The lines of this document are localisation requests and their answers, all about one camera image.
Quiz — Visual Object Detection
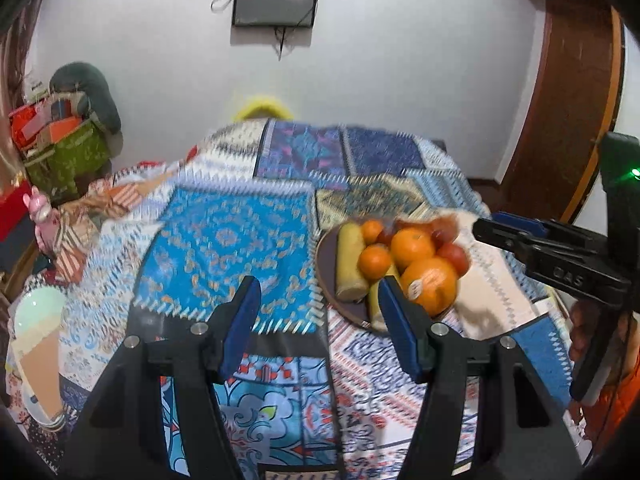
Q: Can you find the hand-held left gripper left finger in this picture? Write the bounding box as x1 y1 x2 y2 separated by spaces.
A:
57 275 263 480

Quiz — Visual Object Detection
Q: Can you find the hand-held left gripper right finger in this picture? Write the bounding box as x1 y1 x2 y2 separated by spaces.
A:
377 275 584 480

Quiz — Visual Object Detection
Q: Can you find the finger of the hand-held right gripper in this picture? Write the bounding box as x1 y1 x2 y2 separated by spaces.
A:
490 212 609 252
472 218 632 307

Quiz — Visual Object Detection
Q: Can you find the yellow banana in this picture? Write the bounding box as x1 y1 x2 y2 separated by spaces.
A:
366 264 402 325

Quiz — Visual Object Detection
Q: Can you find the large orange with sticker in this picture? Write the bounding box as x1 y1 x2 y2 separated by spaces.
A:
400 257 459 314

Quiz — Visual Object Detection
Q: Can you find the small mandarin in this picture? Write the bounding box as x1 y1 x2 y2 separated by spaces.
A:
358 244 393 281
360 219 386 244

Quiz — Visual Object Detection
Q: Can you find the red apple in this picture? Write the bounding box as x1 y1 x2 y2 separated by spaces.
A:
436 242 471 277
429 220 459 251

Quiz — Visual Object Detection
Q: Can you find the medium orange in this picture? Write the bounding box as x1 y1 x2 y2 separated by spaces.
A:
390 228 436 273

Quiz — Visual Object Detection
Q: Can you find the green-yellow banana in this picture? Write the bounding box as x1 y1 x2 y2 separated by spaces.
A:
335 222 366 302

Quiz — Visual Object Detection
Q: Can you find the dark round plate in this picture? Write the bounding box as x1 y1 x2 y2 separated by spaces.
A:
315 219 403 333

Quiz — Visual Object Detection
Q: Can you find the person's right hand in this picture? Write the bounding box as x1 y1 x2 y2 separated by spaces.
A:
568 300 601 363

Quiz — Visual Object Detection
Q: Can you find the patchwork printed blanket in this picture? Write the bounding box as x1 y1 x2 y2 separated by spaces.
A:
10 117 576 480

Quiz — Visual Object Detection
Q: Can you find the wooden door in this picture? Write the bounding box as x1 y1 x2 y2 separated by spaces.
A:
494 0 629 222

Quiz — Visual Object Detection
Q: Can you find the pink toy figure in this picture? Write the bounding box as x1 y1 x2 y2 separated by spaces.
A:
31 186 62 254

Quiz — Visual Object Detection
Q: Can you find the red box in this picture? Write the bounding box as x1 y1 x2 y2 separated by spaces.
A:
0 180 34 247

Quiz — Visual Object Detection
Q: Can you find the grey-green pillow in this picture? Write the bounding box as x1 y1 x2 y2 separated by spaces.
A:
49 61 124 137

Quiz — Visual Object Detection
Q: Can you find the orange packet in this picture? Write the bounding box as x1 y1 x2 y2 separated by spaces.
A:
9 95 84 150

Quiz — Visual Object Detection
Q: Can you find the brown curtain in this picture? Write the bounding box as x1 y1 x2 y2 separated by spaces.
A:
0 0 68 126

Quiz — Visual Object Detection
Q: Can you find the wall-mounted monitor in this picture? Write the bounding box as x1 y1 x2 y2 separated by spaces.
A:
231 0 321 29

